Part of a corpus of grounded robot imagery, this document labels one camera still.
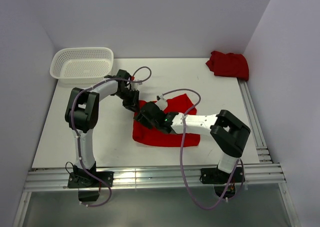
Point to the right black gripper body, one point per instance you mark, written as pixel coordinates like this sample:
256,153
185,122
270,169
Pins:
145,122

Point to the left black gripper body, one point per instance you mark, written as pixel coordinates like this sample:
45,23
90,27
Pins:
129,97

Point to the bright red t-shirt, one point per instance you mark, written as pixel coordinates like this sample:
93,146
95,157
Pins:
156,138

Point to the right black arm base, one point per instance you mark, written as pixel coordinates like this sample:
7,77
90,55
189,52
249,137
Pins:
216,177

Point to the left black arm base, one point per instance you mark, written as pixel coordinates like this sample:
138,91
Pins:
89,184

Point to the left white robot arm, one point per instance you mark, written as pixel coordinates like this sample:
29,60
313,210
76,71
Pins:
82,112

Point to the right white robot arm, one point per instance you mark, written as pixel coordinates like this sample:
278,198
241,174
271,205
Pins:
229,132

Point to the white perforated plastic basket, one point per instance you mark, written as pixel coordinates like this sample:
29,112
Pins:
82,65

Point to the dark red t-shirt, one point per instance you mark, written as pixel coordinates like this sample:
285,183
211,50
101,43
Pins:
229,65

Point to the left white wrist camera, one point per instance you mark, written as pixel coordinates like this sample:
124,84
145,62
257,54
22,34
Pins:
135,85

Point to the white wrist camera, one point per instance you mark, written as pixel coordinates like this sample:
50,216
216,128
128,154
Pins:
161,102
135,85

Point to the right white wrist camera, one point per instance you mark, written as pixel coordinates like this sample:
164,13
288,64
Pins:
161,102

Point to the right side aluminium rail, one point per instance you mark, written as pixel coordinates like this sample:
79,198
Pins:
256,130

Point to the aluminium rail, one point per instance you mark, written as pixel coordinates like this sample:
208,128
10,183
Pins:
256,130
53,180

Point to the front aluminium rail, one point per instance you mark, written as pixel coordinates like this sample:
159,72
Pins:
53,180

